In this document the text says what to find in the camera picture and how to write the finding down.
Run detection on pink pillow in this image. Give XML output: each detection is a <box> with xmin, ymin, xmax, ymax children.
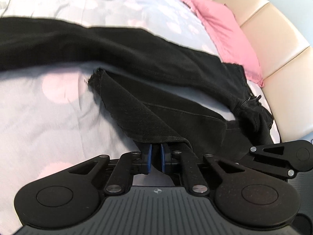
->
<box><xmin>180</xmin><ymin>0</ymin><xmax>264</xmax><ymax>88</ymax></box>

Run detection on black jeans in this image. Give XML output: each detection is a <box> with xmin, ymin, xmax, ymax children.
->
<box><xmin>1</xmin><ymin>17</ymin><xmax>273</xmax><ymax>159</ymax></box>

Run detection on grey duvet with pink dots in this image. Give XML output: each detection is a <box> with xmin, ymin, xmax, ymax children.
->
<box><xmin>0</xmin><ymin>0</ymin><xmax>282</xmax><ymax>194</ymax></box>

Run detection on beige padded headboard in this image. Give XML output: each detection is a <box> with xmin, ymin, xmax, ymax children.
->
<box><xmin>213</xmin><ymin>0</ymin><xmax>312</xmax><ymax>142</ymax></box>

